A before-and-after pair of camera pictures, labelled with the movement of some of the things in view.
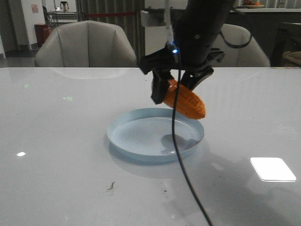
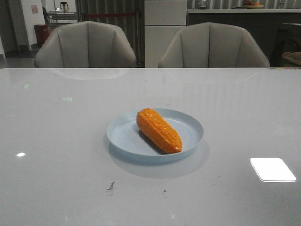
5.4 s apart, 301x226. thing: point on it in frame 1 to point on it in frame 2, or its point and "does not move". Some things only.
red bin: (43, 31) does not move
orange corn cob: (188, 102) to (154, 128)
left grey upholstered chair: (87, 44) does not move
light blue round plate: (146, 134) does not move
